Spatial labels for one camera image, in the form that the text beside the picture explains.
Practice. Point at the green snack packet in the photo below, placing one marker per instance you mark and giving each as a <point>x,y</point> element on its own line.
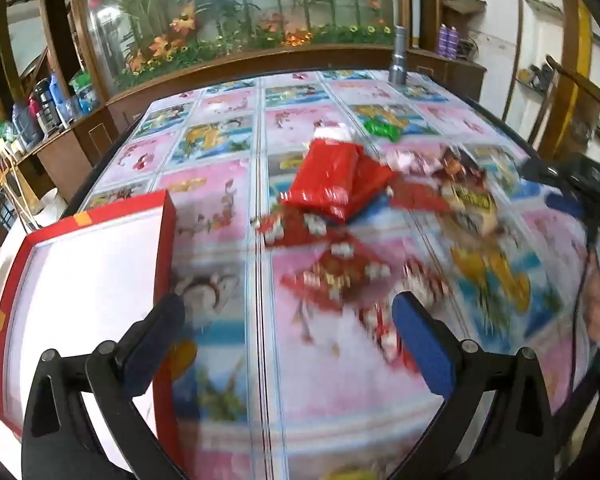
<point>384,127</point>

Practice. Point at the wooden chair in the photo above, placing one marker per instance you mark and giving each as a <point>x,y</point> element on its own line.
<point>565,105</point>

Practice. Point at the blue plastic bottle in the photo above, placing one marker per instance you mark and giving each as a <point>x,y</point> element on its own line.
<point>60,97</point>

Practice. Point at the glass panel with artificial flowers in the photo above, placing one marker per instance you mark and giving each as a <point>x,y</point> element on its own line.
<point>230,10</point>

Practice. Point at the printed fruit tablecloth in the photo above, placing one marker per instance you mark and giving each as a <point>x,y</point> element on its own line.
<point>220,210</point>

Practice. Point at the red cardboard box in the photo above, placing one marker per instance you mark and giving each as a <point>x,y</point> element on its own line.
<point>80,285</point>

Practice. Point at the person's right hand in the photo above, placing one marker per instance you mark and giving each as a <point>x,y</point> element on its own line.
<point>599,310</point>

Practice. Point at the purple spray can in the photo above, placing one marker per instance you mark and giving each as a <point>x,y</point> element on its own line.
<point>443,40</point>
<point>453,41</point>

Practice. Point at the brown yellow snack packet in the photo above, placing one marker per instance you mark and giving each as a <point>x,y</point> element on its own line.
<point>467,205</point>

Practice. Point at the pair of shoes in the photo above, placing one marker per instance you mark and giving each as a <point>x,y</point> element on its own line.
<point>535,77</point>

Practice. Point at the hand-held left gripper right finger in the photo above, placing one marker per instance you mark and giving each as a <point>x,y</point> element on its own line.
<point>425,345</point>

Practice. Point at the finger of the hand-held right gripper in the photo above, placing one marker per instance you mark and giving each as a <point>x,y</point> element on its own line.
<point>566,206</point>

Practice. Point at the large red snack packet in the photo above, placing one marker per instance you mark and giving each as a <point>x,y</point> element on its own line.
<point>325,175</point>

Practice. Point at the grey metal flashlight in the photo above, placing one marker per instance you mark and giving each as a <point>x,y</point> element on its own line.
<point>399,60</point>

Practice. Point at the dark thermos flask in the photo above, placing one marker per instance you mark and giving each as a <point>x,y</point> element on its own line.
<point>43,105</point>

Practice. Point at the pile of small red packets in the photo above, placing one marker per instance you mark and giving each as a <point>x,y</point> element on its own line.
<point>340,265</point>

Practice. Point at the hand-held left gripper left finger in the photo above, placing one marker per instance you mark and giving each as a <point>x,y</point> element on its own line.
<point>150,345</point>

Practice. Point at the green packet on shelf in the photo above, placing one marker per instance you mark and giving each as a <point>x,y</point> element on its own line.
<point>83,91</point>

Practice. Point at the white bucket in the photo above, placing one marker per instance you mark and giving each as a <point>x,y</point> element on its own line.
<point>52,207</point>

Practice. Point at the pink white snack packet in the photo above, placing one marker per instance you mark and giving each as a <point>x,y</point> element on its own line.
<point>332,132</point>

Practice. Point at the wooden display cabinet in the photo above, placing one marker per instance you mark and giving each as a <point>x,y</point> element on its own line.
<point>180,74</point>

